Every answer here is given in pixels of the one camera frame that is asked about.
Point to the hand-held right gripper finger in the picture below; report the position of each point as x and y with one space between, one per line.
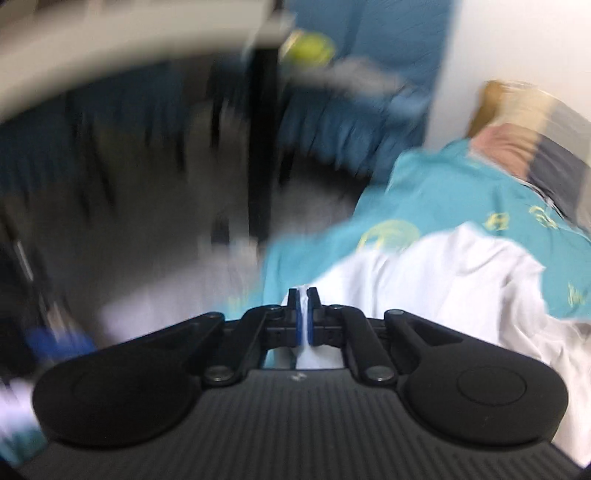
310 330
301 330

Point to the white t-shirt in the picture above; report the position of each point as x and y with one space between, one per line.
438 286

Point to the teal blanket with yellow prints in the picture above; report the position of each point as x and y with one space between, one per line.
438 184

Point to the black desk leg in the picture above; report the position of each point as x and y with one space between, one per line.
263 138

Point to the blue cloth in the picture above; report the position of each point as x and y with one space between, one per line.
369 115

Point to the yellow-green ball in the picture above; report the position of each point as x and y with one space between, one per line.
310 48

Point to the plaid pillow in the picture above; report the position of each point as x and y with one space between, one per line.
531 134

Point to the white desk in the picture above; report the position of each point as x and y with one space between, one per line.
92 50

